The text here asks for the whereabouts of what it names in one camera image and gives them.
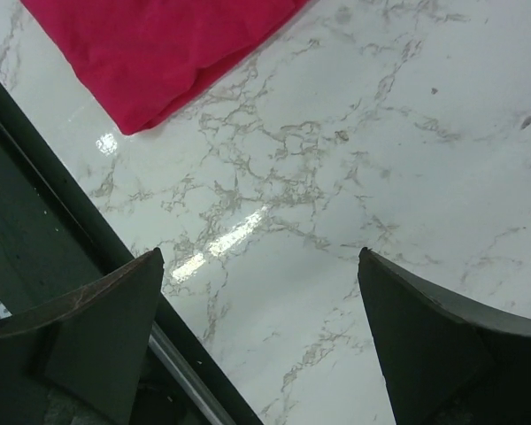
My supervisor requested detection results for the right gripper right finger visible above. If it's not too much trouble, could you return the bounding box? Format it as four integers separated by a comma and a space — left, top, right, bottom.
358, 248, 531, 424

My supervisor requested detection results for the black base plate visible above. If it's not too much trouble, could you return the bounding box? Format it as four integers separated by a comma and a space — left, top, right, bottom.
0, 83, 258, 424

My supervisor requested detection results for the pink red t shirt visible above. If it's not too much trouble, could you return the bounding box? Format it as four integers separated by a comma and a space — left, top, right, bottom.
23, 0, 305, 135

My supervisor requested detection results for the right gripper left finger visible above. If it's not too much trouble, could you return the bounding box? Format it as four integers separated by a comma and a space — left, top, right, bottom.
0, 249, 163, 424

